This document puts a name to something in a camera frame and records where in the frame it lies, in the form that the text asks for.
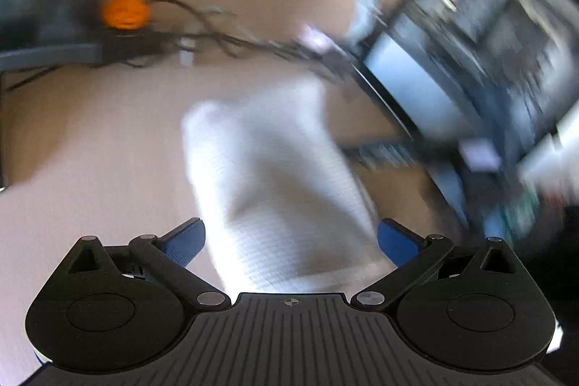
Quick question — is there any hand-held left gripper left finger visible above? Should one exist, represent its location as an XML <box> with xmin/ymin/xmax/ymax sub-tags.
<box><xmin>67</xmin><ymin>218</ymin><xmax>232</xmax><ymax>313</ymax></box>

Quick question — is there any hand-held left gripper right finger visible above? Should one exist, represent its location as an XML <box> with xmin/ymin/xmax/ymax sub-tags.
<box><xmin>350</xmin><ymin>218</ymin><xmax>519</xmax><ymax>313</ymax></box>

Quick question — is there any black power adapter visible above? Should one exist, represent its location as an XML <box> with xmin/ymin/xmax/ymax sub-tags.
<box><xmin>97</xmin><ymin>31</ymin><xmax>182</xmax><ymax>62</ymax></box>

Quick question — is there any striped white cloth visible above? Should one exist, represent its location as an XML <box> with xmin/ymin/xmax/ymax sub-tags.
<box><xmin>181</xmin><ymin>77</ymin><xmax>395</xmax><ymax>294</ymax></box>

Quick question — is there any white cloth bundle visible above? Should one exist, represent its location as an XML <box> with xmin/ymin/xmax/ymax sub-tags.
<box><xmin>346</xmin><ymin>0</ymin><xmax>386</xmax><ymax>44</ymax></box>

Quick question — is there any black cable bundle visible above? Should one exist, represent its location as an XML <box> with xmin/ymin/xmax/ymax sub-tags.
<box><xmin>9</xmin><ymin>0</ymin><xmax>367</xmax><ymax>90</ymax></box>

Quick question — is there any orange lattice ball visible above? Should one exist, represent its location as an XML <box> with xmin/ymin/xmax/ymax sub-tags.
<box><xmin>100</xmin><ymin>0</ymin><xmax>153</xmax><ymax>32</ymax></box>

